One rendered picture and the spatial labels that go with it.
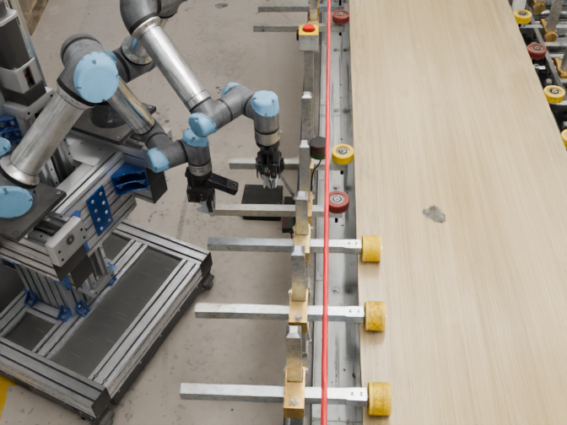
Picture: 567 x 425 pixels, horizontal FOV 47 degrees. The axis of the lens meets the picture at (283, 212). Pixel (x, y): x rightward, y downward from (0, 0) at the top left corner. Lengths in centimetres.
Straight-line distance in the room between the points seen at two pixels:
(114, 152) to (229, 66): 226
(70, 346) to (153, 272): 47
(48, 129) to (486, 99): 165
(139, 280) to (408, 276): 136
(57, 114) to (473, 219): 129
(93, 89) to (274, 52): 301
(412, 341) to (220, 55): 321
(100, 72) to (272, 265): 168
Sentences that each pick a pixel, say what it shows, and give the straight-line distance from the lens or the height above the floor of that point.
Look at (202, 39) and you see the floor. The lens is 490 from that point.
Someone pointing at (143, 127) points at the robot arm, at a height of 119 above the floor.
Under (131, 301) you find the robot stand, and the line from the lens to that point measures 288.
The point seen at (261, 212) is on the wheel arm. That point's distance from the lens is 223.
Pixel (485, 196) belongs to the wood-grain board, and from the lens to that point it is 228.
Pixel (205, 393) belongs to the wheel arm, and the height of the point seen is 96.
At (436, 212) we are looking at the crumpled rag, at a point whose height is 91.
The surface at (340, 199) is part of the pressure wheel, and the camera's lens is 219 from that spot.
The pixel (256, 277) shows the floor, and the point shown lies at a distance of 314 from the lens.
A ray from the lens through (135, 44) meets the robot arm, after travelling 226.
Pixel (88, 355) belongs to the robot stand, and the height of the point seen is 21.
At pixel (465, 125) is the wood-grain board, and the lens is 256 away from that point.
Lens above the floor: 242
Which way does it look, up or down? 45 degrees down
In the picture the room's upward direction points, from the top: 3 degrees counter-clockwise
